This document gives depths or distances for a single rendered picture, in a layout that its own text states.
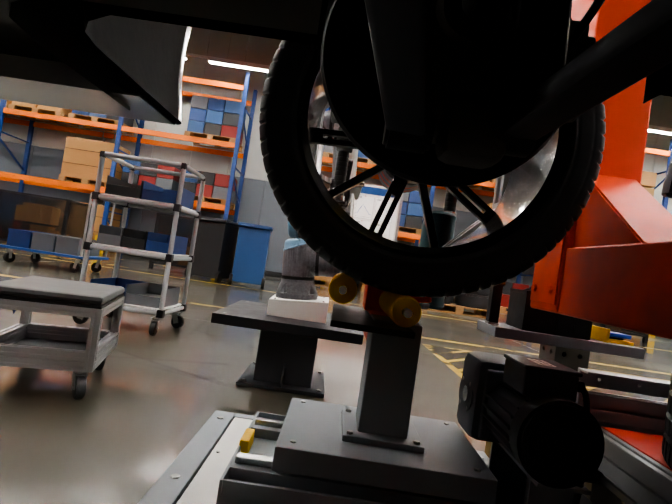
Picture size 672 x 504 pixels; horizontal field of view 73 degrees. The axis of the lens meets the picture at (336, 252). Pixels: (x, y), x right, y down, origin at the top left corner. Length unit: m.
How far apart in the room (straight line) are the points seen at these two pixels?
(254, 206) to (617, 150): 11.03
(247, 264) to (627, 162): 6.20
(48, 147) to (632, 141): 13.56
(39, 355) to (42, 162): 12.46
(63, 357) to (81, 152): 10.69
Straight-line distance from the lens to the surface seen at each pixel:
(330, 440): 0.94
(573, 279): 1.17
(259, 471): 0.93
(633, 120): 1.35
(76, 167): 12.25
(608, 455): 1.22
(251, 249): 7.06
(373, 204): 7.27
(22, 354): 1.75
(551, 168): 0.95
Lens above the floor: 0.56
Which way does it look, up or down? 1 degrees up
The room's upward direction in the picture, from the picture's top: 9 degrees clockwise
